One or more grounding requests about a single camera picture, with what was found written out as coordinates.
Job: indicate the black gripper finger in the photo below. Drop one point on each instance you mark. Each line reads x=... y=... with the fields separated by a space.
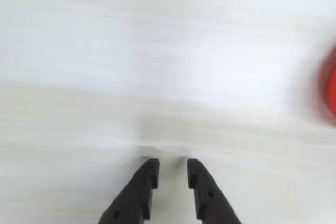
x=210 y=195
x=136 y=195

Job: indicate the red rubber duck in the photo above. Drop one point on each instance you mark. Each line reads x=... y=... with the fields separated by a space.
x=331 y=87

